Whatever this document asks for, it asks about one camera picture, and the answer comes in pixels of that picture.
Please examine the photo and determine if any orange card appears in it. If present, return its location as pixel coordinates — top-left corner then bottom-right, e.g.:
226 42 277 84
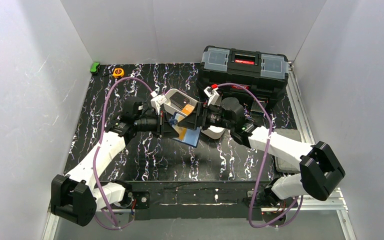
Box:
181 104 195 116

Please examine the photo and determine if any gold credit card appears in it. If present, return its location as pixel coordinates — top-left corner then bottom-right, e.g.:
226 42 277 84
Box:
178 127 188 140

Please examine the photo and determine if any blue leather card holder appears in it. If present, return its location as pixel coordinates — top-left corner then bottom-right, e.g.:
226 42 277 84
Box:
170 112 201 148

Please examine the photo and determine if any white oblong plastic tray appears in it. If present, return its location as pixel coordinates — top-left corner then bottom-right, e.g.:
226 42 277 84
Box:
164 88 226 140

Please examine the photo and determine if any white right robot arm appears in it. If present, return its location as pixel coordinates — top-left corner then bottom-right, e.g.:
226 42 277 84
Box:
178 97 346 205

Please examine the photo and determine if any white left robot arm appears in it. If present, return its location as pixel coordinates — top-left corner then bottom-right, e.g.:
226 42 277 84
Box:
50 94 179 227

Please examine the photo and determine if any black card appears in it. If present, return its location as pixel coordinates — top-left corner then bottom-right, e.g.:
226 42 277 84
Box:
169 92 190 110

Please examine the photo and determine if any black marbled table mat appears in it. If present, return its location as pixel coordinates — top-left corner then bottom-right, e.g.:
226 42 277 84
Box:
61 62 312 183

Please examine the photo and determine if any yellow tape measure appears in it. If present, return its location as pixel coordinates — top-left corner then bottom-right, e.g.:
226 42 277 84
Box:
112 67 125 79

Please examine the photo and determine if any black plastic toolbox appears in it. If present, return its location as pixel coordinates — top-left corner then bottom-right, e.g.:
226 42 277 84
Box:
195 45 289 109

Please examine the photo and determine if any green small object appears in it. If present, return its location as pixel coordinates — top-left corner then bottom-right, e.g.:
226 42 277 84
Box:
89 62 101 74

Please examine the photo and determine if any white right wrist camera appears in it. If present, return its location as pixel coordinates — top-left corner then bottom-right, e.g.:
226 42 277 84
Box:
203 86 220 106

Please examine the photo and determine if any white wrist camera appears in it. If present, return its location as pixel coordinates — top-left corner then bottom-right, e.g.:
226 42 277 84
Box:
150 91 167 115
203 86 220 106

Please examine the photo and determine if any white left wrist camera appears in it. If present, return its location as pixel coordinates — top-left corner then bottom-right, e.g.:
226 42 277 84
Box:
150 91 167 115

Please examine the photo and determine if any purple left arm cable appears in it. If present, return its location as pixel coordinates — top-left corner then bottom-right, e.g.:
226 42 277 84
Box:
92 76 160 232

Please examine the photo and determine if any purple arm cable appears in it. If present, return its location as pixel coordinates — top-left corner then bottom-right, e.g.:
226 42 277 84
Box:
211 82 305 229
92 76 160 232

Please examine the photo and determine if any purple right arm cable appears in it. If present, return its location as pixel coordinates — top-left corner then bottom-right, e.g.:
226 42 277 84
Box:
211 82 305 229

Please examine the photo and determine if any aluminium frame rail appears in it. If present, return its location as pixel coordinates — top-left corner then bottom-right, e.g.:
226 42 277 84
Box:
41 62 349 240

